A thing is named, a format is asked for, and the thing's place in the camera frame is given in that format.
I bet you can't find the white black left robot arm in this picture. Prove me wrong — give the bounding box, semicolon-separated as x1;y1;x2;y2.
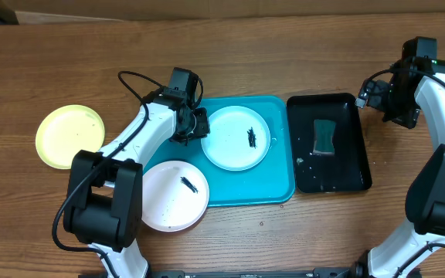
53;88;209;277

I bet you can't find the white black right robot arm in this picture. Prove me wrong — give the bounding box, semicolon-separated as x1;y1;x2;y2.
341;57;445;277

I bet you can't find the green sponge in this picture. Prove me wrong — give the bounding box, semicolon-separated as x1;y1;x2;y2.
313;119;336;155

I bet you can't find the light blue plate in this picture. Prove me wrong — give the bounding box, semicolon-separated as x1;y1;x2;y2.
201;106;270;171

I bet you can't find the yellow plate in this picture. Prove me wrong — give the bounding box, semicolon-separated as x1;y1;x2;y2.
35;104;105;169

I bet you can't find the white plate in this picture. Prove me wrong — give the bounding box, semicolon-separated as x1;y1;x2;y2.
142;161;209;232

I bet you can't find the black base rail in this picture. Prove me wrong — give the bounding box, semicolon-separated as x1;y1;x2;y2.
78;266;423;278

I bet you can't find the black rectangular tray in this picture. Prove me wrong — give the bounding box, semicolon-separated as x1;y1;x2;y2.
287;93;372;193

